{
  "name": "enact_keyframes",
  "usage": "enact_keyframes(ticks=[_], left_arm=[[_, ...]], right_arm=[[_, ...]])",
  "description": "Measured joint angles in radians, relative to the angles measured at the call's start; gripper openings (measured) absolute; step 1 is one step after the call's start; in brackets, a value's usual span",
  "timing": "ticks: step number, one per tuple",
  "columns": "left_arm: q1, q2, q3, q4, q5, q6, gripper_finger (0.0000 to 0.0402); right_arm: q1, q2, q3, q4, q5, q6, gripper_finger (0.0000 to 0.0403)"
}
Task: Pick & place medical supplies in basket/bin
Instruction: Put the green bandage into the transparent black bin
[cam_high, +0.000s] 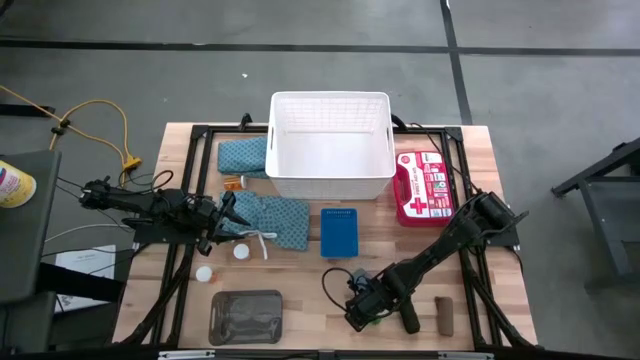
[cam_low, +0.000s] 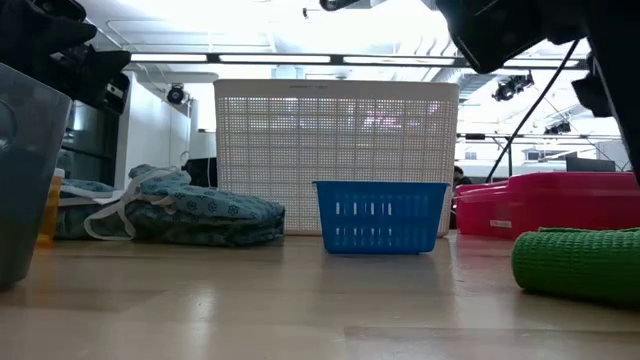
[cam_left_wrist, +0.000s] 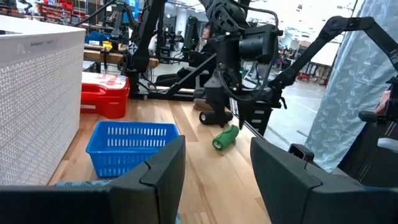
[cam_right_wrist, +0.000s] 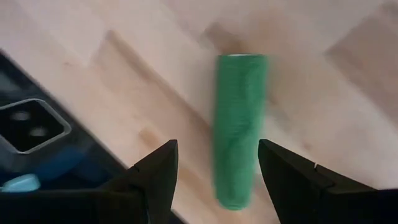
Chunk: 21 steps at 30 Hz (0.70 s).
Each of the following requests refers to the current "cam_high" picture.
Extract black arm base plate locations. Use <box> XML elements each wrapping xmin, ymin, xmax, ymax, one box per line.
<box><xmin>132</xmin><ymin>204</ymin><xmax>206</xmax><ymax>246</ymax></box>
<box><xmin>452</xmin><ymin>209</ymin><xmax>530</xmax><ymax>249</ymax></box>

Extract white paper sheet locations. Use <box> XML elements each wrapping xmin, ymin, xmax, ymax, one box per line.
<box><xmin>53</xmin><ymin>243</ymin><xmax>117</xmax><ymax>314</ymax></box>

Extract blue patterned gown white ties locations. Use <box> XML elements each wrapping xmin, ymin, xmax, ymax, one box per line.
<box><xmin>215</xmin><ymin>189</ymin><xmax>311</xmax><ymax>261</ymax></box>

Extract black flat floor bar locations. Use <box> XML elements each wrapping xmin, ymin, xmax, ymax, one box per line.
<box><xmin>0</xmin><ymin>103</ymin><xmax>56</xmax><ymax>117</ymax></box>

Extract grey side cart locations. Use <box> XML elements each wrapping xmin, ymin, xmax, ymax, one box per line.
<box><xmin>0</xmin><ymin>149</ymin><xmax>126</xmax><ymax>354</ymax></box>

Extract yellow extension cable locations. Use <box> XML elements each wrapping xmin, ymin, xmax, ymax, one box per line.
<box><xmin>0</xmin><ymin>84</ymin><xmax>144</xmax><ymax>174</ymax></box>

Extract yellow white wipes canister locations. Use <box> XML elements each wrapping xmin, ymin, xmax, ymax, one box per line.
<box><xmin>0</xmin><ymin>159</ymin><xmax>38</xmax><ymax>209</ymax></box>

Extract grey plastic tray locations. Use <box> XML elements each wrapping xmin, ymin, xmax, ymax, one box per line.
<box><xmin>208</xmin><ymin>289</ymin><xmax>284</xmax><ymax>347</ymax></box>

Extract brown bandage roll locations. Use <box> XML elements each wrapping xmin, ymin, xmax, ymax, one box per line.
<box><xmin>433</xmin><ymin>296</ymin><xmax>455</xmax><ymax>337</ymax></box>

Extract white cable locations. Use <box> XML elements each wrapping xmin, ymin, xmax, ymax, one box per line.
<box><xmin>43</xmin><ymin>223</ymin><xmax>136</xmax><ymax>246</ymax></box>

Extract small blue plastic basket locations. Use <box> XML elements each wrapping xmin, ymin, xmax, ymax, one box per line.
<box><xmin>319</xmin><ymin>207</ymin><xmax>360</xmax><ymax>259</ymax></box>

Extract black metal stand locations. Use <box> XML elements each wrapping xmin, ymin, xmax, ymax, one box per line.
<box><xmin>551</xmin><ymin>135</ymin><xmax>640</xmax><ymax>294</ymax></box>

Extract blue patterned cloth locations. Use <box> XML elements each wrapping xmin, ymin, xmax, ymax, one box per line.
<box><xmin>216</xmin><ymin>135</ymin><xmax>271</xmax><ymax>180</ymax></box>

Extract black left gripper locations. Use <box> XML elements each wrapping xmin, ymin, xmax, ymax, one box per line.
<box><xmin>187</xmin><ymin>191</ymin><xmax>252</xmax><ymax>257</ymax></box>

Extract large white plastic basket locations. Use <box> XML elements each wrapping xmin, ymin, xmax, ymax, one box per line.
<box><xmin>264</xmin><ymin>90</ymin><xmax>398</xmax><ymax>201</ymax></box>

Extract red first aid kit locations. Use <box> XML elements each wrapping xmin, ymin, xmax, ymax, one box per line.
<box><xmin>392</xmin><ymin>150</ymin><xmax>455</xmax><ymax>229</ymax></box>

